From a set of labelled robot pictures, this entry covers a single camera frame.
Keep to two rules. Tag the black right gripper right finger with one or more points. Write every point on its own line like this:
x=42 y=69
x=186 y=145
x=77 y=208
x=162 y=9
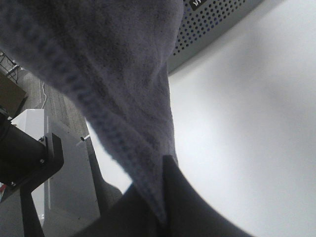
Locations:
x=188 y=215

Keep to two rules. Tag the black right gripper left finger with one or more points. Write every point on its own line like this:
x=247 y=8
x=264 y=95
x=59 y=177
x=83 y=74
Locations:
x=129 y=217

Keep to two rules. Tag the dark grey towel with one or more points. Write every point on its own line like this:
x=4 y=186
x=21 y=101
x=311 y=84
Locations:
x=109 y=57

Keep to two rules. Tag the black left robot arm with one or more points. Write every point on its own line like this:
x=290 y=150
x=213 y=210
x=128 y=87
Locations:
x=25 y=163

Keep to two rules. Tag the grey perforated plastic basket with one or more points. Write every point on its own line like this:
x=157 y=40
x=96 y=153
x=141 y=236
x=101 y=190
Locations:
x=203 y=22

